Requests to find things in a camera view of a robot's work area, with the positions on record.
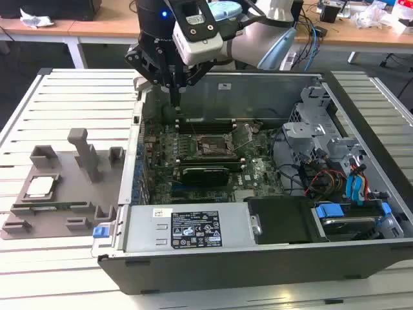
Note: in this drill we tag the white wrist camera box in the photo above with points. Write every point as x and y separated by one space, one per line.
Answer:
200 51

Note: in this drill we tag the small silver chipset heatsink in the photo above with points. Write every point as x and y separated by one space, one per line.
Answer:
243 194

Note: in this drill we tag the CPU socket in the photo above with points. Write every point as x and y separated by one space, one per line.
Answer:
213 145

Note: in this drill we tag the open black PC case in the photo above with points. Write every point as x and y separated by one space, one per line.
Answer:
258 271

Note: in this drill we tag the small flat black device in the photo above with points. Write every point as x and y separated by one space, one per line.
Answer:
321 31

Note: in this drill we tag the small black box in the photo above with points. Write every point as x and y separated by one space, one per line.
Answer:
329 14

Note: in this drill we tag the silver power supply with label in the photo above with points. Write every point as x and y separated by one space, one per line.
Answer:
145 226

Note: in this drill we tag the large black equipment case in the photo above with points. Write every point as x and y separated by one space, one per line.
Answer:
48 8

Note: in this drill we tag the grey parts rack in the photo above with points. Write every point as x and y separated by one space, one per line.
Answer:
64 193

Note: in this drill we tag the green motherboard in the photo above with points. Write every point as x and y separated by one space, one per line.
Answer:
261 168

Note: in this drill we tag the blue case latch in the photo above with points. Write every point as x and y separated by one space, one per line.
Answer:
100 233

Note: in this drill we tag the blue plastic drive clip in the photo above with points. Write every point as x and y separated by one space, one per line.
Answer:
386 208

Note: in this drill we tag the white power strip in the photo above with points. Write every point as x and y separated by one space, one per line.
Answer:
288 61

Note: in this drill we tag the crumpled white paper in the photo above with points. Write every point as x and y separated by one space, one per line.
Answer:
34 19

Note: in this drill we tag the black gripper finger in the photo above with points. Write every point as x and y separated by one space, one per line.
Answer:
198 73
138 63

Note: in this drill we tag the wooden desk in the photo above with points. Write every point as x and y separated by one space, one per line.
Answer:
106 26
9 26

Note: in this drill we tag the silver metal drive cage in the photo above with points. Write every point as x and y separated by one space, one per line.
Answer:
303 129

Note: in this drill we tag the black plastic shroud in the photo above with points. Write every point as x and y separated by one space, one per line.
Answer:
280 219

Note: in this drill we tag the hard disk in blue carrier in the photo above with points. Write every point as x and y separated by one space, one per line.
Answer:
329 211

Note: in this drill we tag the red white cardboard box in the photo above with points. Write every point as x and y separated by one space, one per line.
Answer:
406 9

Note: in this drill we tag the clear plastic bags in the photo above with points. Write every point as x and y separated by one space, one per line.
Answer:
371 16

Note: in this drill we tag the pale blue teach pendant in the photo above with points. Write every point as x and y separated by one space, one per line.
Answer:
280 48

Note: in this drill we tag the silver CPU green edge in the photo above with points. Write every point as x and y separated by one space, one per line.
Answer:
40 187

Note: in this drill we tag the black graphics card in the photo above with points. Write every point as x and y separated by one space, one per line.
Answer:
205 177

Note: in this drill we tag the black RAM slot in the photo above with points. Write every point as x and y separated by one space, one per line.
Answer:
206 121
209 159
209 164
206 129

